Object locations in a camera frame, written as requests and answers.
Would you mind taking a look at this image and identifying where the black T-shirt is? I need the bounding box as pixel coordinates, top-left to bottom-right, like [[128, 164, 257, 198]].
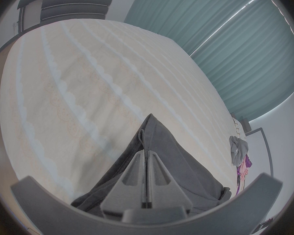
[[71, 114, 232, 217]]

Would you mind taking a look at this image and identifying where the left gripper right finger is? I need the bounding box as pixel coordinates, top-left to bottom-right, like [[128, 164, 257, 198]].
[[147, 151, 193, 215]]

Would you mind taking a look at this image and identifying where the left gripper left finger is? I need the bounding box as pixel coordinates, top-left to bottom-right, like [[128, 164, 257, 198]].
[[100, 151, 145, 216]]

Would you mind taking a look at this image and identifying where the blue-green curtain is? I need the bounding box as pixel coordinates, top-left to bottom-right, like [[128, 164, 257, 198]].
[[124, 0, 262, 56], [190, 0, 294, 119]]

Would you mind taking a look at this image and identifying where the bed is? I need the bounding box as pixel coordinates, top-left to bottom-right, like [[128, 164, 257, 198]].
[[0, 19, 275, 205]]

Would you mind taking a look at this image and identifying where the grey bedside table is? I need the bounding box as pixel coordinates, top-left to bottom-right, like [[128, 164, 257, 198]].
[[231, 112, 250, 134]]

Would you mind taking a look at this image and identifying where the white printed pillow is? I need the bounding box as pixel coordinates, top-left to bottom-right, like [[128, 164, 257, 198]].
[[231, 117, 248, 141]]

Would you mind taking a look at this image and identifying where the pile of clothes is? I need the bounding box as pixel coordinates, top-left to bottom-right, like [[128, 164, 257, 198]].
[[235, 154, 253, 196]]

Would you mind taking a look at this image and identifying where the grey garment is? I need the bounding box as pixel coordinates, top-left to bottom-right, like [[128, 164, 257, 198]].
[[229, 136, 249, 166]]

